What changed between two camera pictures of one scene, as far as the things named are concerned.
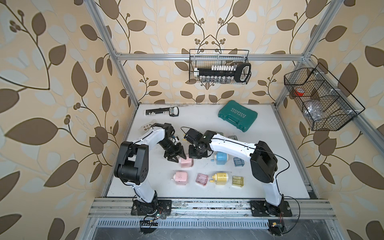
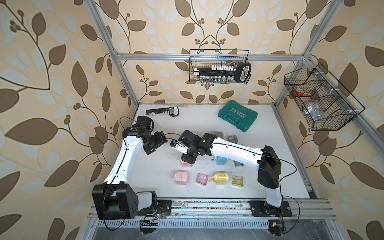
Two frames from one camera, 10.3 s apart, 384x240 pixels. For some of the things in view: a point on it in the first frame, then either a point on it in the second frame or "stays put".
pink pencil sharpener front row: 180,178 stays put
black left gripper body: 171,150 → 154,141
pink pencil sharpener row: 188,162 stays put
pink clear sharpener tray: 202,179 stays put
